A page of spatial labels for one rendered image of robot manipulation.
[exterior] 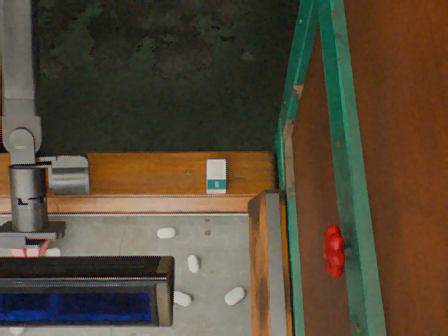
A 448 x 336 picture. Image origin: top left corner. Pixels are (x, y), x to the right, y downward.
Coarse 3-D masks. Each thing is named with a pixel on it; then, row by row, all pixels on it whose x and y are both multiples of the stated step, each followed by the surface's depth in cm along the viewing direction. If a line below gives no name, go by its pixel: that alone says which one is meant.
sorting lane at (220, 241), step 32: (0, 224) 99; (96, 224) 99; (128, 224) 99; (160, 224) 99; (192, 224) 99; (224, 224) 99; (0, 256) 97; (224, 256) 96; (192, 288) 94; (224, 288) 94; (192, 320) 91; (224, 320) 91
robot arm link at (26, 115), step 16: (0, 0) 80; (16, 0) 80; (32, 0) 81; (0, 16) 80; (16, 16) 80; (32, 16) 81; (0, 32) 81; (16, 32) 81; (32, 32) 82; (0, 48) 82; (16, 48) 82; (32, 48) 82; (16, 64) 82; (32, 64) 83; (16, 80) 82; (32, 80) 83; (16, 96) 83; (32, 96) 83; (16, 112) 83; (32, 112) 84; (16, 128) 84; (32, 128) 84
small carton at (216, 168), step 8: (208, 160) 99; (216, 160) 99; (224, 160) 99; (208, 168) 99; (216, 168) 99; (224, 168) 99; (208, 176) 98; (216, 176) 98; (224, 176) 98; (208, 184) 97; (216, 184) 97; (224, 184) 97; (208, 192) 98; (216, 192) 98; (224, 192) 98
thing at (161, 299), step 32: (64, 256) 64; (96, 256) 64; (128, 256) 64; (160, 256) 64; (0, 288) 57; (32, 288) 57; (64, 288) 57; (96, 288) 57; (128, 288) 57; (160, 288) 57; (0, 320) 60; (32, 320) 60; (64, 320) 60; (96, 320) 60; (128, 320) 60; (160, 320) 60
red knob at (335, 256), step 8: (328, 232) 44; (336, 232) 44; (328, 240) 44; (336, 240) 43; (344, 240) 43; (328, 248) 44; (336, 248) 43; (344, 248) 44; (328, 256) 44; (336, 256) 43; (344, 256) 43; (328, 264) 44; (336, 264) 43; (328, 272) 44; (336, 272) 43
